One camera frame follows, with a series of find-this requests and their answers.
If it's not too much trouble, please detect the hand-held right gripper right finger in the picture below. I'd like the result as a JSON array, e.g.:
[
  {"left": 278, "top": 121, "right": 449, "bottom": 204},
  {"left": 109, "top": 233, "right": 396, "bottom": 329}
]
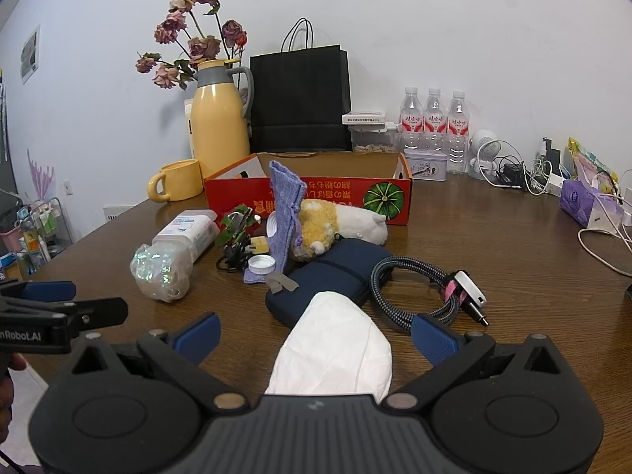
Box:
[{"left": 382, "top": 313, "right": 561, "bottom": 413}]

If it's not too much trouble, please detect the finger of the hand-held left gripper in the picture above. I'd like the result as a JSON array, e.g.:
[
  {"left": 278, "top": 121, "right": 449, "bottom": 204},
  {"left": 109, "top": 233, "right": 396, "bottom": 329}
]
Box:
[
  {"left": 0, "top": 280, "right": 76, "bottom": 313},
  {"left": 49, "top": 297, "right": 129, "bottom": 329}
]

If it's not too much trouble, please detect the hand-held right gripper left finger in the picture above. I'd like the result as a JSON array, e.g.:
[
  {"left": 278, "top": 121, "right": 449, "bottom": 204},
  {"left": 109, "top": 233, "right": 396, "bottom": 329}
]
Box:
[{"left": 71, "top": 312, "right": 250, "bottom": 413}]

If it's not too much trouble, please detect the black braided cable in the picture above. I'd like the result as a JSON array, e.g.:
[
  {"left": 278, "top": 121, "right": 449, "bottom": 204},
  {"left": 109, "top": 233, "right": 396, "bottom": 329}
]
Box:
[{"left": 369, "top": 256, "right": 489, "bottom": 333}]

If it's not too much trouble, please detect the iridescent plastic bag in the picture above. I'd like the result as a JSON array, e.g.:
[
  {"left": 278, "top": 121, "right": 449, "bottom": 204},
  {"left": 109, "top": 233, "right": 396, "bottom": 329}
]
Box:
[{"left": 130, "top": 243, "right": 193, "bottom": 303}]

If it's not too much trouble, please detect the white tissue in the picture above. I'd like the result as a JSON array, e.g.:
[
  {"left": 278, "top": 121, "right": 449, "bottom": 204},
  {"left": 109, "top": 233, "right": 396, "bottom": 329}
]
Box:
[{"left": 264, "top": 291, "right": 393, "bottom": 401}]

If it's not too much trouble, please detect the white wipes canister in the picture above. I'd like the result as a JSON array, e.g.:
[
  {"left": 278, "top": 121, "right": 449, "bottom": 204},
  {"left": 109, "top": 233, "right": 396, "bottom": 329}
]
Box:
[{"left": 150, "top": 210, "right": 220, "bottom": 262}]

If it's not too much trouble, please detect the navy blue pouch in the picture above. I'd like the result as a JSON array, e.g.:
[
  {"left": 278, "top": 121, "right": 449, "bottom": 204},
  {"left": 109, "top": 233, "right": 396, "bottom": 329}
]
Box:
[{"left": 265, "top": 237, "right": 396, "bottom": 329}]

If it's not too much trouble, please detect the yellow white plush toy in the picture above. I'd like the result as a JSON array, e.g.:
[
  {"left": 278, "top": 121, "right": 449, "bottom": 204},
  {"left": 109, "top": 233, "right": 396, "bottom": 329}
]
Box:
[{"left": 291, "top": 198, "right": 388, "bottom": 262}]

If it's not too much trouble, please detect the red cardboard box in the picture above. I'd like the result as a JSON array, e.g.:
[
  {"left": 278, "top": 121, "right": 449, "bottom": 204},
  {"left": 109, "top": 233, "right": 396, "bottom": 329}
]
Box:
[{"left": 203, "top": 150, "right": 413, "bottom": 226}]

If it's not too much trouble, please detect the person's left hand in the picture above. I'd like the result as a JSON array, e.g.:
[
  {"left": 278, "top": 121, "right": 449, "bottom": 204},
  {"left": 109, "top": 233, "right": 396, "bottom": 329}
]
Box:
[{"left": 0, "top": 352, "right": 26, "bottom": 445}]

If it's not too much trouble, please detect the pink bin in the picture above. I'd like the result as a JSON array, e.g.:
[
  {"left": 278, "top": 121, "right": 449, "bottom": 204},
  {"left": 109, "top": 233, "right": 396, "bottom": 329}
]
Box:
[{"left": 0, "top": 229, "right": 25, "bottom": 258}]

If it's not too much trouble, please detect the grey adhesive strip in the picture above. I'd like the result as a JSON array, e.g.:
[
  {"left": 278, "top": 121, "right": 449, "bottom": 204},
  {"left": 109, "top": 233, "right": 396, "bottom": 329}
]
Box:
[{"left": 267, "top": 273, "right": 300, "bottom": 294}]

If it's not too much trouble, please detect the artificial rose with leaves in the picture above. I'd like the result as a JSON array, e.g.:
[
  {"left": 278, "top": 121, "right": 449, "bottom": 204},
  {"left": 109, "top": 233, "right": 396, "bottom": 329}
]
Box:
[{"left": 214, "top": 203, "right": 262, "bottom": 248}]

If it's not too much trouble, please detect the purple knit cloth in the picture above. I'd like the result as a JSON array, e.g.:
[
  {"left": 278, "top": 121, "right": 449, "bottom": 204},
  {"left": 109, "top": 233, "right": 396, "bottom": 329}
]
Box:
[{"left": 243, "top": 160, "right": 303, "bottom": 284}]

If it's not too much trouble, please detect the yellow mug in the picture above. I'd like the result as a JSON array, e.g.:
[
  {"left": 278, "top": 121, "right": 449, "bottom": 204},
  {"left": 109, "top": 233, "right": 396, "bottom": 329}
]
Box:
[{"left": 147, "top": 159, "right": 204, "bottom": 203}]

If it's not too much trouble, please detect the pale tin box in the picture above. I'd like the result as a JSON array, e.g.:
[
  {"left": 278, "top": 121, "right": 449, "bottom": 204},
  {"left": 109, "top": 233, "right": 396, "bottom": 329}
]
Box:
[{"left": 404, "top": 149, "right": 448, "bottom": 181}]

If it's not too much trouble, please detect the white robot speaker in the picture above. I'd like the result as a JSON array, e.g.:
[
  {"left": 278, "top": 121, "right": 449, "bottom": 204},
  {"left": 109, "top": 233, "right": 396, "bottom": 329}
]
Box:
[{"left": 466, "top": 129, "right": 503, "bottom": 181}]

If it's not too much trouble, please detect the purple tissue pack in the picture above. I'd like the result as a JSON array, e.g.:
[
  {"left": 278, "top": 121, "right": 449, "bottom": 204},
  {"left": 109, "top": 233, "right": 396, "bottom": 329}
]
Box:
[{"left": 559, "top": 178, "right": 625, "bottom": 230}]

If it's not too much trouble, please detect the clear nut container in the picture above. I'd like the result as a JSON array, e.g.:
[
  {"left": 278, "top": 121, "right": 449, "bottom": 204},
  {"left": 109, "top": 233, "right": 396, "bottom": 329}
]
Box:
[{"left": 348, "top": 125, "right": 401, "bottom": 154}]

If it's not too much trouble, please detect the clear water bottle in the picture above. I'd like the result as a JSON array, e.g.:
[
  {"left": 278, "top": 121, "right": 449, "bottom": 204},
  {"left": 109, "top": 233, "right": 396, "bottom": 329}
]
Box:
[
  {"left": 399, "top": 87, "right": 425, "bottom": 151},
  {"left": 422, "top": 88, "right": 448, "bottom": 154},
  {"left": 446, "top": 90, "right": 470, "bottom": 175}
]

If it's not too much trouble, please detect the yellow thermos jug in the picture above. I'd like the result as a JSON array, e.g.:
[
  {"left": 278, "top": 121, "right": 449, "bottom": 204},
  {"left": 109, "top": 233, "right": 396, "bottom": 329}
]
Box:
[{"left": 190, "top": 58, "right": 255, "bottom": 179}]

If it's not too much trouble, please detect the black upright device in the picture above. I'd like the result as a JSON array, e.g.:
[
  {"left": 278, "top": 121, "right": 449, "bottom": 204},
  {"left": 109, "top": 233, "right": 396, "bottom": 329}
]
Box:
[{"left": 540, "top": 137, "right": 564, "bottom": 176}]

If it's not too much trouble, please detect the white flat box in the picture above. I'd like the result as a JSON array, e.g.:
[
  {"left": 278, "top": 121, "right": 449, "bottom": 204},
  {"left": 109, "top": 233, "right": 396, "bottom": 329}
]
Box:
[{"left": 342, "top": 110, "right": 385, "bottom": 125}]

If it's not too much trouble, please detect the colourful snack bag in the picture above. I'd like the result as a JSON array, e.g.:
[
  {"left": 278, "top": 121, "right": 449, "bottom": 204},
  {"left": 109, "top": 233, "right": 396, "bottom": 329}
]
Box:
[{"left": 565, "top": 137, "right": 619, "bottom": 193}]

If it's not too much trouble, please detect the black paper bag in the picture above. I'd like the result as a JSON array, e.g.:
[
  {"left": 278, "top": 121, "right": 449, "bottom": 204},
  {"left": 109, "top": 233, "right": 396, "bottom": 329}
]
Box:
[{"left": 249, "top": 17, "right": 354, "bottom": 154}]

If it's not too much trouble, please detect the dried rose bouquet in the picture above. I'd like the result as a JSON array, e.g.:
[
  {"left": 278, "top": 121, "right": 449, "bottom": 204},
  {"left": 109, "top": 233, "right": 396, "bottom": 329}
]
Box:
[{"left": 135, "top": 0, "right": 248, "bottom": 90}]

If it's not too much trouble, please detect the wire storage rack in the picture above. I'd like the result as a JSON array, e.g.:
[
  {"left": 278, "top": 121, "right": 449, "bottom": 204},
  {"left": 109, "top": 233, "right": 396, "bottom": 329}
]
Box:
[{"left": 15, "top": 197, "right": 75, "bottom": 277}]

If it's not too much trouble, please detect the thin black usb cable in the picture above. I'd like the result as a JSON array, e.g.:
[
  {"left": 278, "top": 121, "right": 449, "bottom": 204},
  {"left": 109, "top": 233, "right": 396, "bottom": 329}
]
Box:
[{"left": 216, "top": 242, "right": 252, "bottom": 273}]

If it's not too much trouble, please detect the purple wall decal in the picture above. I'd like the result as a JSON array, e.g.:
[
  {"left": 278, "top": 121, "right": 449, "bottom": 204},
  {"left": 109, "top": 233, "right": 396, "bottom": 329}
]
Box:
[{"left": 27, "top": 148, "right": 57, "bottom": 203}]

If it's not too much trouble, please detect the black charger with cable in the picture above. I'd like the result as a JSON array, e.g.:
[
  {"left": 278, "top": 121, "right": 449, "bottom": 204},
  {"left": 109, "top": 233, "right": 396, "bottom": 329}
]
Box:
[{"left": 495, "top": 157, "right": 528, "bottom": 189}]

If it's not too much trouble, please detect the white cable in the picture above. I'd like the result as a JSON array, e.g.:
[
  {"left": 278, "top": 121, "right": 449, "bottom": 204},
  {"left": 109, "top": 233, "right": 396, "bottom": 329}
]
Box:
[{"left": 577, "top": 168, "right": 632, "bottom": 277}]

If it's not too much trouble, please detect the wall picture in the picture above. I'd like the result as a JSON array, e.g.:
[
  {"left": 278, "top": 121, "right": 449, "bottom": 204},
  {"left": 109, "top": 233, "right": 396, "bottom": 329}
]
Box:
[{"left": 21, "top": 24, "right": 40, "bottom": 85}]

